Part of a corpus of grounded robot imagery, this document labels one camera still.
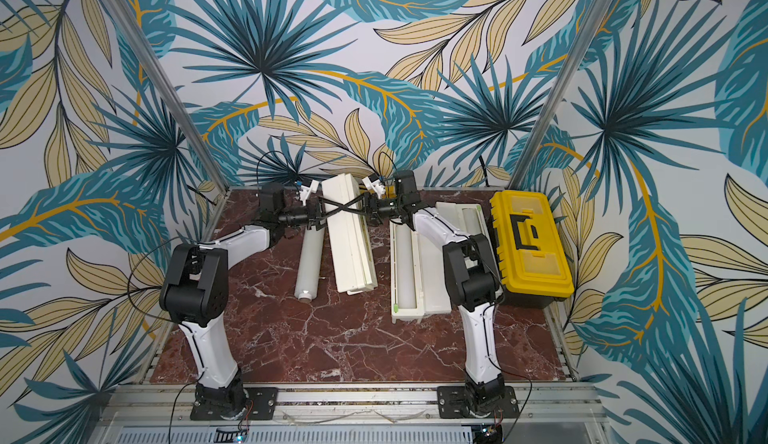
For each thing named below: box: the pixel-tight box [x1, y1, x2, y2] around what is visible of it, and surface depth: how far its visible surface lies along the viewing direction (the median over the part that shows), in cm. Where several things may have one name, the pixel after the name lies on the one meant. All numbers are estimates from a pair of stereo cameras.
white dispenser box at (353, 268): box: [322, 173, 378, 295], surface depth 82 cm
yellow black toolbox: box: [490, 190, 575, 309], surface depth 87 cm
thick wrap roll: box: [294, 228, 325, 301], surface depth 96 cm
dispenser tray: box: [390, 222, 425, 324], surface depth 90 cm
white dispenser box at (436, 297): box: [417, 232, 452, 314], surface depth 89 cm
